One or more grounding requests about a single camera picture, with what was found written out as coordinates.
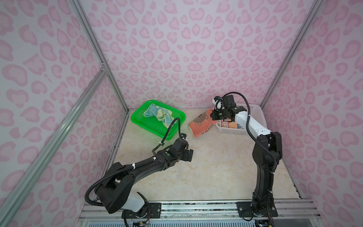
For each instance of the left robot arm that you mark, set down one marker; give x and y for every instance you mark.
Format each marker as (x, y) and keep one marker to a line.
(114, 188)

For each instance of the green plastic basket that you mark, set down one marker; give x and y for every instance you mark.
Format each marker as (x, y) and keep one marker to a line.
(145, 117)

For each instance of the light green towel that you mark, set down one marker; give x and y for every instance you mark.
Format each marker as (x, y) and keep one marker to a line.
(161, 114)

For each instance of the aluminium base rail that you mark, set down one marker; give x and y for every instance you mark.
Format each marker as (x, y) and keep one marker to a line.
(219, 213)

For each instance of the red brown towel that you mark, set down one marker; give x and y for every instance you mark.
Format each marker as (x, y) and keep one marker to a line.
(202, 123)

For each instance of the corner frame post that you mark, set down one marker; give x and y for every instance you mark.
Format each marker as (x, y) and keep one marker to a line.
(84, 21)
(307, 23)

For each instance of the orange blue patterned towel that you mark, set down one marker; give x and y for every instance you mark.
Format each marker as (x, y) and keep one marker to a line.
(230, 124)

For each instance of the right corner frame post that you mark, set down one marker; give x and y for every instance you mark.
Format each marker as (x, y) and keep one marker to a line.
(307, 23)

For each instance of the left corner frame post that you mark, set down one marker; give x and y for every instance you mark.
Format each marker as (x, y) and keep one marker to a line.
(84, 21)

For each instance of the diagonal aluminium frame bar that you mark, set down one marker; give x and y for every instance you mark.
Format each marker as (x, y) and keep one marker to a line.
(17, 197)

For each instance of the white plastic basket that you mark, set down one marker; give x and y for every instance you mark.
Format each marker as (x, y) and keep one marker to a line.
(256, 113)

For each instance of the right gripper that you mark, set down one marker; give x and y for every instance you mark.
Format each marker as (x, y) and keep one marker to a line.
(212, 115)

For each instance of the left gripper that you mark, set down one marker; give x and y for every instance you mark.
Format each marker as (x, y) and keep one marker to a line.
(188, 154)

